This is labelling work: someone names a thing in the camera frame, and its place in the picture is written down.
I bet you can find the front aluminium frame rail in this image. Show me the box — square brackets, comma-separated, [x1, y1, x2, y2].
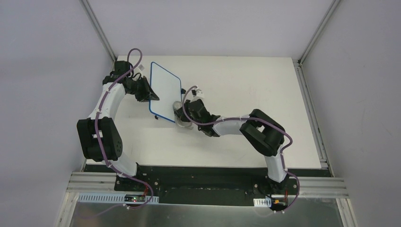
[66, 172, 349, 199]

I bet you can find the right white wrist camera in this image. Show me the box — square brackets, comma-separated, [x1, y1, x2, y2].
[192, 88, 204, 101]

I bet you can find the left white cable duct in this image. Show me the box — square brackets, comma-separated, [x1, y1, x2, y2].
[78, 192, 159, 205]

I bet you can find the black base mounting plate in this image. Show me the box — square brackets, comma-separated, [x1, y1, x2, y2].
[114, 165, 332, 208]

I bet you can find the right aluminium frame post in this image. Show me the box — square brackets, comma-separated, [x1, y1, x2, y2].
[298, 0, 343, 67]

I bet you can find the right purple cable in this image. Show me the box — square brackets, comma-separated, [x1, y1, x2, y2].
[182, 85, 301, 217]

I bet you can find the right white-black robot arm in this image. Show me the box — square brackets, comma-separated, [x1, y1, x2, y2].
[173, 99, 288, 194]

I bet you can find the aluminium frame post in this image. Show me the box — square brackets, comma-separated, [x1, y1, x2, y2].
[79, 0, 117, 61]
[298, 0, 343, 67]

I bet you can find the left aluminium frame post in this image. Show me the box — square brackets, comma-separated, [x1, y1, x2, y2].
[79, 0, 117, 61]

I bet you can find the white cable duct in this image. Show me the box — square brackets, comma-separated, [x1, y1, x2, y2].
[253, 197, 272, 208]
[78, 192, 159, 205]

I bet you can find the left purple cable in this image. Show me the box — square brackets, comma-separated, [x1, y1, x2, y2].
[93, 48, 155, 210]

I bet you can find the right side aluminium rail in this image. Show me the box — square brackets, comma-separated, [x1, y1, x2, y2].
[292, 59, 334, 177]

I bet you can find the blue-framed small whiteboard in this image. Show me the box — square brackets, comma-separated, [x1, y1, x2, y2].
[149, 61, 182, 123]

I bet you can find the purple cable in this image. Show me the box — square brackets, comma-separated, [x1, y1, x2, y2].
[93, 48, 155, 210]
[182, 85, 301, 217]

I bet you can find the right white cable duct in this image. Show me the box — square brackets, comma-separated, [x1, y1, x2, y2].
[253, 197, 272, 208]

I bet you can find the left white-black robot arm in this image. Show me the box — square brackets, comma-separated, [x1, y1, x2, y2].
[77, 61, 160, 191]

